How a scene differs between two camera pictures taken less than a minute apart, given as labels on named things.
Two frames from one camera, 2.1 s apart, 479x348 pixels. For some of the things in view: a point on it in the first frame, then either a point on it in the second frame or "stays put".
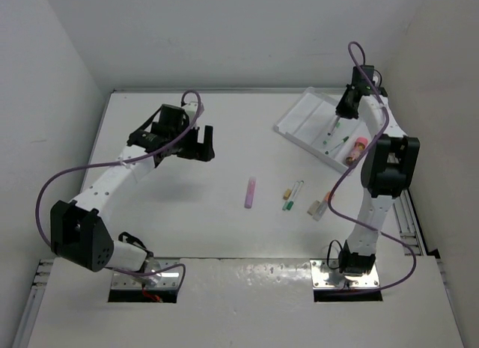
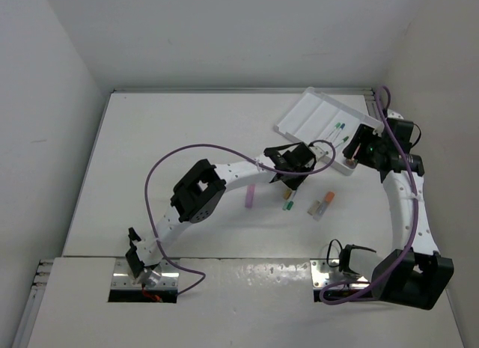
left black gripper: [198, 150] to [293, 183]
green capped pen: [291, 203] stays put
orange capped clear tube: [321, 208] stays put
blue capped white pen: [333, 126] to [338, 132]
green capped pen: [337, 125] stays put
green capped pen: [343, 141] stays put
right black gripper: [342, 110] to [364, 135]
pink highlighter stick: [251, 192] stays put
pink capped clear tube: [360, 144] stays put
